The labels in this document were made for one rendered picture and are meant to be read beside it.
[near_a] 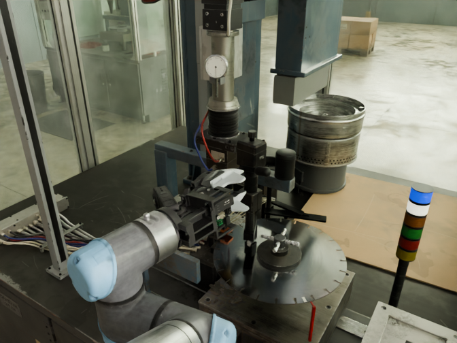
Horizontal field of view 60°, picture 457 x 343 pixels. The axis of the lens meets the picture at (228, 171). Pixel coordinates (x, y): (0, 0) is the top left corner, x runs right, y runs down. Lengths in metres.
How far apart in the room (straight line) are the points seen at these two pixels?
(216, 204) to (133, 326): 0.22
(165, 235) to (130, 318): 0.13
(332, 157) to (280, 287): 0.77
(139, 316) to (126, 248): 0.10
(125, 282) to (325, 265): 0.56
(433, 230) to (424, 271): 0.26
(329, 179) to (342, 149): 0.15
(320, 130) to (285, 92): 0.38
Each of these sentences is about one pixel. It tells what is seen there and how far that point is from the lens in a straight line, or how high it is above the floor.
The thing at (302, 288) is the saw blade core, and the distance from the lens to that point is 0.95.
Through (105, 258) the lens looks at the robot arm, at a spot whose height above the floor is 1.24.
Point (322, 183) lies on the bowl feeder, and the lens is 1.68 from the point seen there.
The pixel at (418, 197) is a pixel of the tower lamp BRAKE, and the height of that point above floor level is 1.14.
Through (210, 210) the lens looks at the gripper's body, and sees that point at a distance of 0.66.
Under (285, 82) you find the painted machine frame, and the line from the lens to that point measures 1.19.
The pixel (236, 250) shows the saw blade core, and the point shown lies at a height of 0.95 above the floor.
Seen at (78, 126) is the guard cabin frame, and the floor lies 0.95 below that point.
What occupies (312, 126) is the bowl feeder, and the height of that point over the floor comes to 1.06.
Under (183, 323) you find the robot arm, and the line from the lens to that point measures 0.56.
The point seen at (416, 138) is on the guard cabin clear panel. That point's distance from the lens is 1.93.
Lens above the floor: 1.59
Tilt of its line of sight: 27 degrees down
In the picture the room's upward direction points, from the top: straight up
